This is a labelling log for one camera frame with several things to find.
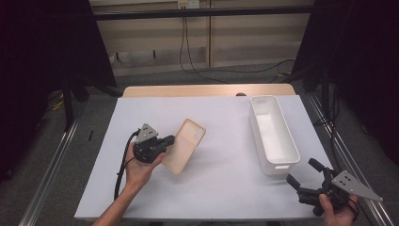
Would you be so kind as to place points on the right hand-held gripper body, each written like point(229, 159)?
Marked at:
point(343, 186)

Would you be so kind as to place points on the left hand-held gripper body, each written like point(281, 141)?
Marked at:
point(147, 147)

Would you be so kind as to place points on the peach phone case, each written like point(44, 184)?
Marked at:
point(185, 147)

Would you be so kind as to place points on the person's left hand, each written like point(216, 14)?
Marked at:
point(139, 171)

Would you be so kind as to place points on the person's right hand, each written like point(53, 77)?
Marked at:
point(337, 216)

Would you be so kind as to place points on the white plastic storage bin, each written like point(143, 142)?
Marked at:
point(274, 135)

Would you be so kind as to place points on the small black floor object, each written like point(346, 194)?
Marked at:
point(91, 135)

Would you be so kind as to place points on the wooden table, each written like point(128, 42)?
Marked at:
point(204, 90)

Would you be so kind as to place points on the white table mat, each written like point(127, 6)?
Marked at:
point(219, 175)

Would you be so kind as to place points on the dark curtain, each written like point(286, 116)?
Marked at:
point(360, 62)
point(37, 62)

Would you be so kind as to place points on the black horizontal bar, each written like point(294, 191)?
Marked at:
point(204, 12)

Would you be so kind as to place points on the white power outlet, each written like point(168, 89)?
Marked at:
point(188, 3)

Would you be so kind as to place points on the metal floor rail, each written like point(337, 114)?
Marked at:
point(47, 179)
point(370, 204)

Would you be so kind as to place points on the black stand post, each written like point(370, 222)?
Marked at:
point(68, 106)
point(325, 94)

